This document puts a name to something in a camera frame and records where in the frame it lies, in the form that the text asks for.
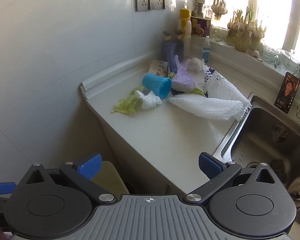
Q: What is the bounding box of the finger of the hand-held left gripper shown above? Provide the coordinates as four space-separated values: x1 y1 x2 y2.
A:
0 181 17 196

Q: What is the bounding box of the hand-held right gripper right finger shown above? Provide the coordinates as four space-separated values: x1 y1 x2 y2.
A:
185 152 278 203

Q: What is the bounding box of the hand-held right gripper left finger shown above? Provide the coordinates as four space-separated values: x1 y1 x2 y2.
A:
20 153 118 205

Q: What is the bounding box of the long white foam net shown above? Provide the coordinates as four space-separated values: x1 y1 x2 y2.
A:
168 94 252 122

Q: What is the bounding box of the wide white foam net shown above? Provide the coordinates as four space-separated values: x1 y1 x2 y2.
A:
202 65 251 105

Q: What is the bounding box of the white plastic bag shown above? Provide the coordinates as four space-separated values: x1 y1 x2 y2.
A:
135 90 163 110

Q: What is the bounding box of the pale purple plastic glove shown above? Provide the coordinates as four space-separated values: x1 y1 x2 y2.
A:
171 55 196 92

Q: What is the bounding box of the blue plastic cup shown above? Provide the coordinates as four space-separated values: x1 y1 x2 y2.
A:
142 74 172 99

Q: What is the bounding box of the white tissue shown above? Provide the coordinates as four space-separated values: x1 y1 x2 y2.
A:
187 57 205 74

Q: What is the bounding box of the yellow printed cardboard box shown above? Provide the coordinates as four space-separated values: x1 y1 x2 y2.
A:
148 60 169 77

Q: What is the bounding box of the stainless steel sink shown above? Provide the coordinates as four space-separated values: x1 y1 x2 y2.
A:
213 92 300 196

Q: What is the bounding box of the dark scrub pad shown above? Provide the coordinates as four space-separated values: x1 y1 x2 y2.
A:
269 159 291 183

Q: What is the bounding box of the black smartphone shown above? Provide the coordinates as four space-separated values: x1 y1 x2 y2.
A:
274 72 300 114

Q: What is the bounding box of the clear spray bottle blue label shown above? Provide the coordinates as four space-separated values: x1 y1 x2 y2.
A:
202 36 211 64

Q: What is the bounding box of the clear glass bowl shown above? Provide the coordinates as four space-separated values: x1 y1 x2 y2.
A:
262 44 282 65
280 50 300 78

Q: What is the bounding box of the dark sauce bottle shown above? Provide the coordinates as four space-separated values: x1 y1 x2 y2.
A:
174 29 185 61
161 31 173 63

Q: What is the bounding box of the clear glass jar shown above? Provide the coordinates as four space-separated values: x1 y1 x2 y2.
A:
211 25 227 42

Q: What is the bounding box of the row of sprouted garlic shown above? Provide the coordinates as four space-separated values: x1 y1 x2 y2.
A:
226 3 267 53

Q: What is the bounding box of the purple instant noodle cup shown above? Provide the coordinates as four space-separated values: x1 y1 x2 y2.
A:
190 16 212 38

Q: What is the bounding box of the white bottle with yellow cap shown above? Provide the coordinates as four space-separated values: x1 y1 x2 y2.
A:
177 8 192 39

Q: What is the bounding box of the metal thermos bottle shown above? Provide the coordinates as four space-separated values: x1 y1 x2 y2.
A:
192 2 206 18

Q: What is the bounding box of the hanging garlic bunch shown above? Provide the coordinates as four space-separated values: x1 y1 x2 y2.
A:
211 0 228 18

